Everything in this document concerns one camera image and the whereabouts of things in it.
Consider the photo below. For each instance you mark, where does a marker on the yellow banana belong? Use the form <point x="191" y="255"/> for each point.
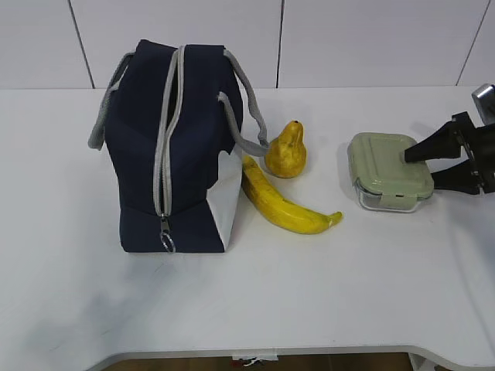
<point x="278" y="210"/>

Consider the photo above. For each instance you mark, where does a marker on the yellow pear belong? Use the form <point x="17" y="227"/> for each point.
<point x="287" y="154"/>

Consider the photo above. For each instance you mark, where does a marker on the green lid glass container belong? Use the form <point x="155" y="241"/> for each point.
<point x="383" y="180"/>

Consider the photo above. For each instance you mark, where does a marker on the navy blue lunch bag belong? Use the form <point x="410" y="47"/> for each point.
<point x="176" y="122"/>

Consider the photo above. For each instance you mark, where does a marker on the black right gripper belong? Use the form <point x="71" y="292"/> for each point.
<point x="470" y="176"/>

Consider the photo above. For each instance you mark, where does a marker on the white tag under table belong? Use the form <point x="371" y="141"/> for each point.
<point x="247" y="360"/>

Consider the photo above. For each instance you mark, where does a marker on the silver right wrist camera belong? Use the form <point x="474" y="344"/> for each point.
<point x="484" y="100"/>

